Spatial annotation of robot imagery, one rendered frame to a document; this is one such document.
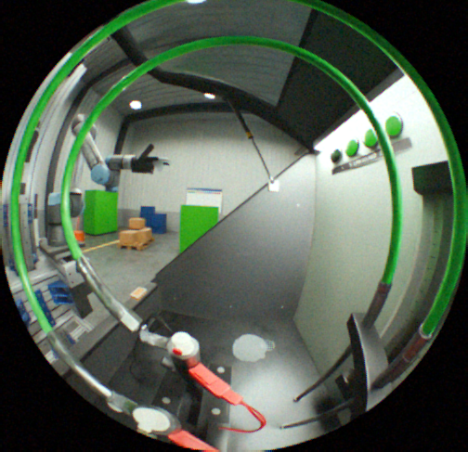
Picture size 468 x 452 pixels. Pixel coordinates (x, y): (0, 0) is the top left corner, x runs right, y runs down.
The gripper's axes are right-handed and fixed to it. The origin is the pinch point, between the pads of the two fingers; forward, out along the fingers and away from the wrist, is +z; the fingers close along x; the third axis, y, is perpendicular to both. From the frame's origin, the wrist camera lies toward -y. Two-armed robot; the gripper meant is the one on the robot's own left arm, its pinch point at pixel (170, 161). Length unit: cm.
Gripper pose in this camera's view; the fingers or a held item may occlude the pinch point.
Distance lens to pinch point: 77.0
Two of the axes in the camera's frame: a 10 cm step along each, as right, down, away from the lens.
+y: -1.3, 9.8, 1.7
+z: 8.9, 0.4, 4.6
